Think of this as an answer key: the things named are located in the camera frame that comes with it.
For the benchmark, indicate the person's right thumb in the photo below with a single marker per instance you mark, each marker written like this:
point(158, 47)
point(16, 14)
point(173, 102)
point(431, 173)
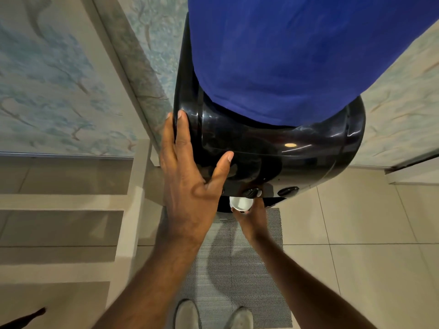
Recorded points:
point(256, 206)

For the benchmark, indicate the person's left thumb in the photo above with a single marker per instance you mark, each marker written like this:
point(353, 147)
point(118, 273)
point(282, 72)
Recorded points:
point(221, 169)

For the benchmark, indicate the person's right forearm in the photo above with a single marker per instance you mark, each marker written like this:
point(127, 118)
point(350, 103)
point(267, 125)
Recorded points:
point(301, 287)

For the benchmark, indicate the person's grey shoe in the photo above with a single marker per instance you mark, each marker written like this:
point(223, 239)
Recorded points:
point(188, 315)
point(240, 319)

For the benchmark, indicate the beige stair steps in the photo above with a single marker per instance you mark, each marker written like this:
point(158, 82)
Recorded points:
point(68, 229)

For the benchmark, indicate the person's left grey shoe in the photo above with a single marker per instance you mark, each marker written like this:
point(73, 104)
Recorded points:
point(188, 315)

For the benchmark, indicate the person's right grey shoe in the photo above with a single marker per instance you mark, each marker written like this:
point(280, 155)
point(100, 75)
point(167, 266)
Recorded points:
point(240, 319)

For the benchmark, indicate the black dispenser tap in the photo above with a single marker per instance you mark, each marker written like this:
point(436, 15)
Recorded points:
point(288, 191)
point(251, 193)

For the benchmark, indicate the grey woven floor mat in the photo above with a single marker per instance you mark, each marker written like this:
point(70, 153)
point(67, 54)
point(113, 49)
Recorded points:
point(229, 270)

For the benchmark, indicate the person's left forearm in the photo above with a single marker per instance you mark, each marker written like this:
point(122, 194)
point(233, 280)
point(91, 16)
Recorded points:
point(151, 287)

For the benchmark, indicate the person's right hand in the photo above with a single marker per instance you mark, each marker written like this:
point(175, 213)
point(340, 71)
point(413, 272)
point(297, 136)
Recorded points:
point(255, 222)

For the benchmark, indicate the black water dispenser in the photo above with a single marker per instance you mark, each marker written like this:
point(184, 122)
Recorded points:
point(274, 157)

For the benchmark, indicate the person's left hand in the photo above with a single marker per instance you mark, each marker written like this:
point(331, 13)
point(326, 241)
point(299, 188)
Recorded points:
point(185, 191)

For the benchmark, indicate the white paper cup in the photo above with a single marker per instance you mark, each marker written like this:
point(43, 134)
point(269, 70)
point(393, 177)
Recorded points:
point(239, 203)

